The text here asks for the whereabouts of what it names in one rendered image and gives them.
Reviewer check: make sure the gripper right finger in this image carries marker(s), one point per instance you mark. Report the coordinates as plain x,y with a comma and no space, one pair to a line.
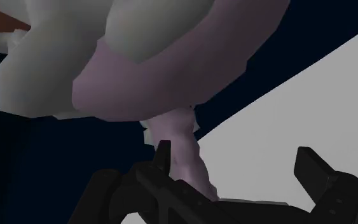
343,195

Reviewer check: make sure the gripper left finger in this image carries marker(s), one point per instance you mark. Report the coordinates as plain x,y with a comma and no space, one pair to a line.
141,198

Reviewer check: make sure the pale lilac mushroom-shaped figure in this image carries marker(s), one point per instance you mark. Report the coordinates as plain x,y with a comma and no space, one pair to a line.
141,62

